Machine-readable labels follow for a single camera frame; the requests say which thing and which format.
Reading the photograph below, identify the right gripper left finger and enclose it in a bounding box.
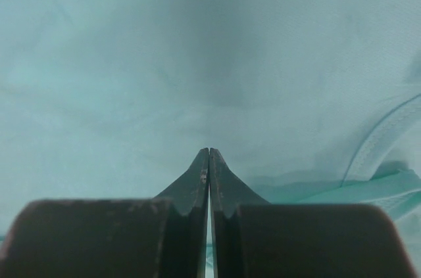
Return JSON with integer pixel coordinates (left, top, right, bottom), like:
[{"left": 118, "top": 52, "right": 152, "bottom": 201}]
[{"left": 1, "top": 149, "right": 210, "bottom": 277}]

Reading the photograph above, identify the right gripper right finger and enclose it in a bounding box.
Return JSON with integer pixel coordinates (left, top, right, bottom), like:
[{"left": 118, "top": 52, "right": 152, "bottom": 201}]
[{"left": 209, "top": 149, "right": 416, "bottom": 277}]

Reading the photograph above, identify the teal t shirt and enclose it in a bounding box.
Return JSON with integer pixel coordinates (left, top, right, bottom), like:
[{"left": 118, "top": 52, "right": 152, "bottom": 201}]
[{"left": 1, "top": 0, "right": 420, "bottom": 269}]

